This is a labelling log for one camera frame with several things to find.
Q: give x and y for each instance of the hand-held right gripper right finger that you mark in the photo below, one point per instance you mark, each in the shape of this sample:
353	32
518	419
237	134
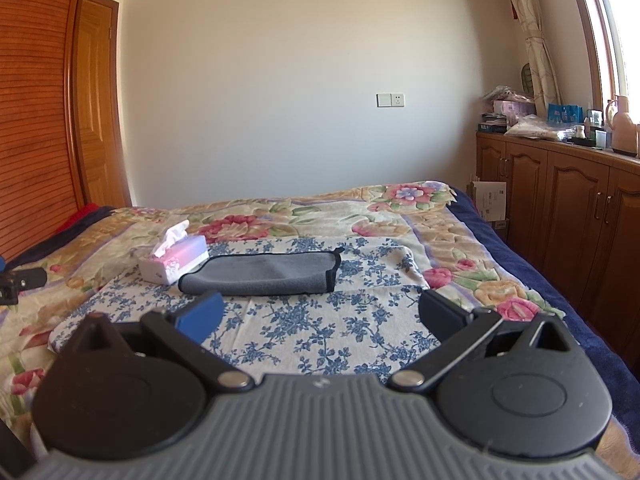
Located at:
442	317

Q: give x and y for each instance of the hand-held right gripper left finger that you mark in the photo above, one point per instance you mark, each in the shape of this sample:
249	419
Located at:
202	316

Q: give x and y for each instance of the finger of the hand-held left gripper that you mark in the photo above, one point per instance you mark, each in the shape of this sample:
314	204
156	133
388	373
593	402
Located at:
27	279

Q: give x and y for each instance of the purple and grey towel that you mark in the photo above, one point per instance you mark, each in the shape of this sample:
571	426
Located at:
265	272

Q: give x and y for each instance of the pink white tissue box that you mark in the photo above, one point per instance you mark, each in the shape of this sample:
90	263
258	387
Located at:
180	257

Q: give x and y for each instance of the red cloth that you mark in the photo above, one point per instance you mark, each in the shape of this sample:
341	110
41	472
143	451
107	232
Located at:
80	215

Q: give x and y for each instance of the white cloth blue floral print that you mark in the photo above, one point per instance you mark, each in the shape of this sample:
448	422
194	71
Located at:
320	325

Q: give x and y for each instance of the cardboard box with white paper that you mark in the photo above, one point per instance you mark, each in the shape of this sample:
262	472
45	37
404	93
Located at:
487	202

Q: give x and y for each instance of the navy blue blanket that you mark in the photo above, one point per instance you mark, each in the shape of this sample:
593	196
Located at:
570	305

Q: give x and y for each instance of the floral quilt bed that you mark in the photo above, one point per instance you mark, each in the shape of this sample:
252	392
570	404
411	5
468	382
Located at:
310	210

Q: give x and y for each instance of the wooden cabinet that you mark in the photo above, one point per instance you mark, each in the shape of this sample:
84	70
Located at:
555	200

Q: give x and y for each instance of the wooden louvered wardrobe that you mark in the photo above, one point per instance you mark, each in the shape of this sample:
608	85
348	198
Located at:
32	110

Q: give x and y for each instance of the wooden door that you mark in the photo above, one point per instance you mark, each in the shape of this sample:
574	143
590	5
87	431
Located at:
97	110

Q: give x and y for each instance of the stack of dark books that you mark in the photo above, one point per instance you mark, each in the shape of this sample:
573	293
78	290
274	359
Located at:
492	125

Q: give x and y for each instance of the clear plastic bag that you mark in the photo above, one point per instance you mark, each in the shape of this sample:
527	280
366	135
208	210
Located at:
532	129

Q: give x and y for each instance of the blue box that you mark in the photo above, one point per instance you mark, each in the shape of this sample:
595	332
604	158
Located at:
564	114

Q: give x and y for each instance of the woven hand fan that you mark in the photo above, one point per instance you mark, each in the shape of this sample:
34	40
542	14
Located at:
526	80

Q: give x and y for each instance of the pink thermos jug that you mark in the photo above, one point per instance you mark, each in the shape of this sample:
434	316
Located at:
624	127

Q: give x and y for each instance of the beige patterned curtain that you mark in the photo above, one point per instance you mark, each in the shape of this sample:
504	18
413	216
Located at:
537	50

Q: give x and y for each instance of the white wall socket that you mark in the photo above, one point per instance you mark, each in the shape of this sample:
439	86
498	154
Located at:
390	100

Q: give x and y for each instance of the wooden window frame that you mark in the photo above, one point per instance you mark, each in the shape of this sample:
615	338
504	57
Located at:
590	30

